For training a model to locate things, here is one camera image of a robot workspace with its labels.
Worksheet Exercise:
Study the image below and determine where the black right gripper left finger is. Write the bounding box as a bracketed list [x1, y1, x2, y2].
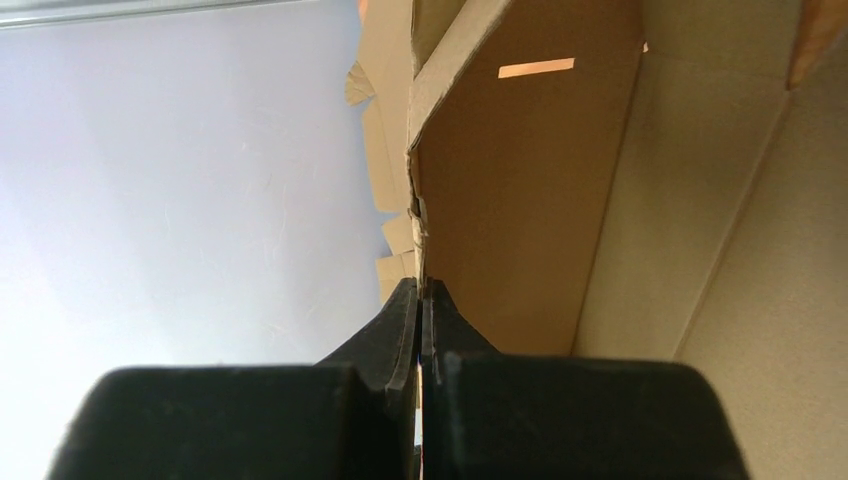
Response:
[49, 278, 419, 479]

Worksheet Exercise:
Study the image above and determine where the brown cardboard box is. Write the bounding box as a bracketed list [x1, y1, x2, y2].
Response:
[345, 0, 847, 479]

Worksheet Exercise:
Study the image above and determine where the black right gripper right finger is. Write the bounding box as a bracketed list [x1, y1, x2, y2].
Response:
[421, 280, 749, 479]

